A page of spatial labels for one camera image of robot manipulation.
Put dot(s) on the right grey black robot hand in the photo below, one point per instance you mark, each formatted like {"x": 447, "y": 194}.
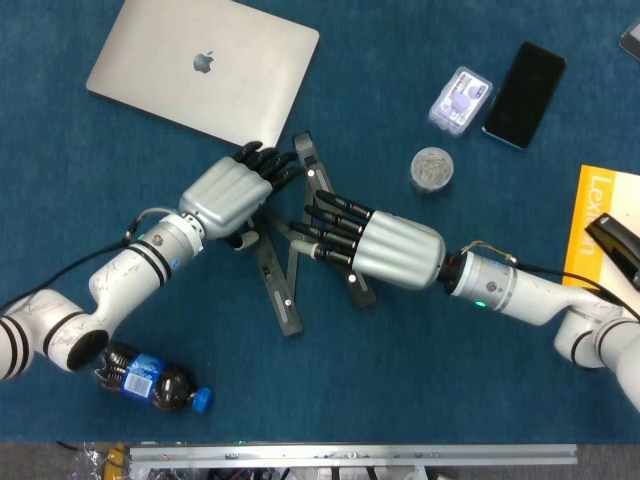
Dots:
{"x": 400, "y": 250}

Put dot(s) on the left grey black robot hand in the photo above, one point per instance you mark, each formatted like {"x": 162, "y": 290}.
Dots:
{"x": 225, "y": 192}

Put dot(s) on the black folding laptop stand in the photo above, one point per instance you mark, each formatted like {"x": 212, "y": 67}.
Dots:
{"x": 286, "y": 307}

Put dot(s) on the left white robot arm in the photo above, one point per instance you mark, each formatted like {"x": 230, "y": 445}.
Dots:
{"x": 125, "y": 270}

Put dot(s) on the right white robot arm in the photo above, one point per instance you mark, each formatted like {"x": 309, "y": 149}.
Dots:
{"x": 525, "y": 295}

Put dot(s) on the silver Apple laptop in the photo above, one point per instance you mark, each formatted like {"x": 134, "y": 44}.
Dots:
{"x": 200, "y": 100}

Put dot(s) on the clear round jar of clips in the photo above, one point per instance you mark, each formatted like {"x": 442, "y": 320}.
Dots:
{"x": 432, "y": 170}

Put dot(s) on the clear box with purple print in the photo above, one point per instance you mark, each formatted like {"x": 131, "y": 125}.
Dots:
{"x": 460, "y": 102}

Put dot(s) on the blue felt table cover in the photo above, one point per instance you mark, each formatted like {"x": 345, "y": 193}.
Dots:
{"x": 300, "y": 400}

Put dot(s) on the yellow white Lexicon book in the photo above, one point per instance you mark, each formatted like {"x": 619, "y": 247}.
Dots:
{"x": 582, "y": 225}

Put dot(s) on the black smartphone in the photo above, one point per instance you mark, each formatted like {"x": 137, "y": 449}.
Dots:
{"x": 525, "y": 95}

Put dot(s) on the cola bottle with blue label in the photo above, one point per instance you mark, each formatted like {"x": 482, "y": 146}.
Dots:
{"x": 150, "y": 377}

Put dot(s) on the black stapler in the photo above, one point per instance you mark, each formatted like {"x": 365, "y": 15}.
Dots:
{"x": 615, "y": 245}

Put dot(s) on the yellow plastic part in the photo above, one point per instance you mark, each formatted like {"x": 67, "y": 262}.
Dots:
{"x": 115, "y": 457}

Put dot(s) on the clear plastic bag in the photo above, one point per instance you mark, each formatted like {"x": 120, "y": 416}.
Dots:
{"x": 87, "y": 462}

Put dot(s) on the aluminium profile rail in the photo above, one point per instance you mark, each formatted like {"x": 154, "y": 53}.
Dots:
{"x": 350, "y": 457}

